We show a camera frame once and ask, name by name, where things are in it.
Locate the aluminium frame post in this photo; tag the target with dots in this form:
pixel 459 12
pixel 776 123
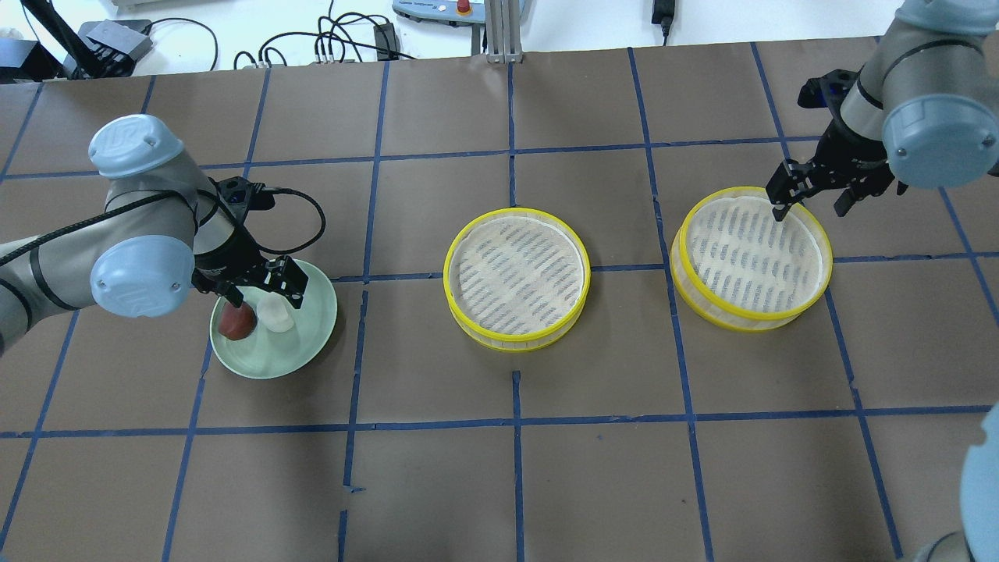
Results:
pixel 503 31

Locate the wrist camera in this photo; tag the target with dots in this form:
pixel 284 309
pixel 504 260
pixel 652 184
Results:
pixel 828 90
pixel 244 195

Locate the teach pendant with red button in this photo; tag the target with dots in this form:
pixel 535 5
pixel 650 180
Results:
pixel 450 13

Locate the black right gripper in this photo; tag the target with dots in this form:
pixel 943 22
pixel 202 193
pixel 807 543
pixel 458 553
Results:
pixel 844 152

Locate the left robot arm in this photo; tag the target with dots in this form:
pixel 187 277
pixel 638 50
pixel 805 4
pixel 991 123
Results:
pixel 166 229

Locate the black camera stand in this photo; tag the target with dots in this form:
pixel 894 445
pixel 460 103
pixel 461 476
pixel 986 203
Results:
pixel 100 49

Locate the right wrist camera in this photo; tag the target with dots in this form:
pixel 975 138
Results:
pixel 828 90

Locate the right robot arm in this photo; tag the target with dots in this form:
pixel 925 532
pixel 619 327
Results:
pixel 922 112

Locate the black power adapter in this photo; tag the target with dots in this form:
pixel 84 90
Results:
pixel 387 45

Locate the white bun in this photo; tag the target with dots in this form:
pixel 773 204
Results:
pixel 273 312

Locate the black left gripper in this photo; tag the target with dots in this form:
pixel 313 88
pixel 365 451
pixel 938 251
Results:
pixel 236 258

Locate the yellow bamboo steamer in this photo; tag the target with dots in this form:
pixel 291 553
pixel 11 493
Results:
pixel 516 279
pixel 740 269

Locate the red-brown bun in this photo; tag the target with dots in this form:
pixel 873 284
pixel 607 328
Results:
pixel 236 322

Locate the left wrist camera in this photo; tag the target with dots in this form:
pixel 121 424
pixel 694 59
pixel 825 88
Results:
pixel 244 195

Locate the light green plate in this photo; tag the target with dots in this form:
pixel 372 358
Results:
pixel 284 339

